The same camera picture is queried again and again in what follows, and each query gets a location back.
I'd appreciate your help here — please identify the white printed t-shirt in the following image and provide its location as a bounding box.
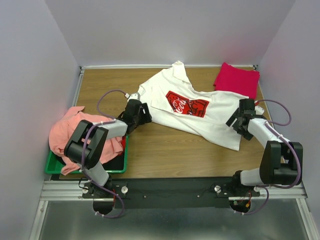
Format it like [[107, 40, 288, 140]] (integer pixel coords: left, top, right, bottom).
[[138, 61, 245, 151]]

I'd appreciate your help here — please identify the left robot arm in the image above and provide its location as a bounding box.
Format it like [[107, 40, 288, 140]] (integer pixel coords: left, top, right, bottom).
[[64, 99, 152, 198]]

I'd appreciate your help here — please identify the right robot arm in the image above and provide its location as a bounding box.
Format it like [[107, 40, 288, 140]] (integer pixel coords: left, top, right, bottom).
[[226, 98, 303, 196]]

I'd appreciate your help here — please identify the red t-shirt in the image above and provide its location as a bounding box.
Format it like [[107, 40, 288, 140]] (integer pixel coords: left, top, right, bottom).
[[119, 136, 127, 156]]

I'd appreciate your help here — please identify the folded magenta t-shirt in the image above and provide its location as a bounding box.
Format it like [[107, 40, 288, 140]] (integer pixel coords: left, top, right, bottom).
[[213, 62, 260, 99]]

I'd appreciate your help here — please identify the salmon pink t-shirt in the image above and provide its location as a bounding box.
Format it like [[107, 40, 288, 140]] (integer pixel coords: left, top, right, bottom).
[[48, 106, 123, 176]]

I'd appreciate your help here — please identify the green plastic bin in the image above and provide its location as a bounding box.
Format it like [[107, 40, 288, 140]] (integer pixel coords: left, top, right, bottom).
[[44, 136, 129, 175]]

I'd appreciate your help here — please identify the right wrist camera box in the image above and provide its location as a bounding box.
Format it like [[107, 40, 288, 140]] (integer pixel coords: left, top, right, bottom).
[[255, 105, 265, 116]]

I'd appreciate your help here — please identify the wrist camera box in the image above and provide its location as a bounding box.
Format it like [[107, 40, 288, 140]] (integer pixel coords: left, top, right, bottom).
[[255, 105, 265, 116], [127, 92, 143, 102]]

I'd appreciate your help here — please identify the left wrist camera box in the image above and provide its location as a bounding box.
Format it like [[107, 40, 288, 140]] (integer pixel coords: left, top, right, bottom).
[[127, 92, 143, 102]]

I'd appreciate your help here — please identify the aluminium table edge rail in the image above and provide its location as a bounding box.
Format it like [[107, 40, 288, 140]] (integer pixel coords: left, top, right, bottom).
[[71, 66, 85, 107]]

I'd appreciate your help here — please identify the aluminium front frame rail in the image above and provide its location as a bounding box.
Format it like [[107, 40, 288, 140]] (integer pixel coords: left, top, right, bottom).
[[39, 181, 113, 202]]

